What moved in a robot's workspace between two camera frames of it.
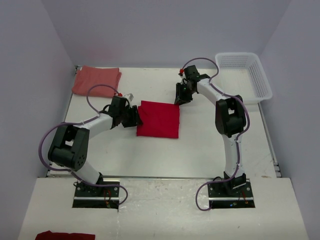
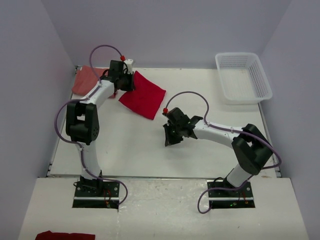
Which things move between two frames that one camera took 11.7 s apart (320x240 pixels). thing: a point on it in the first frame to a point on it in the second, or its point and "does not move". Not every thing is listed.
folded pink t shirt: (86, 76) does not move
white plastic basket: (241, 74) does not move
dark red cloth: (50, 235) does not move
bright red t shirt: (160, 119) to (146, 99)
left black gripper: (135, 120) to (130, 87)
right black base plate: (231, 193) does not move
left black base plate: (87, 196) does not move
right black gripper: (181, 99) to (170, 140)
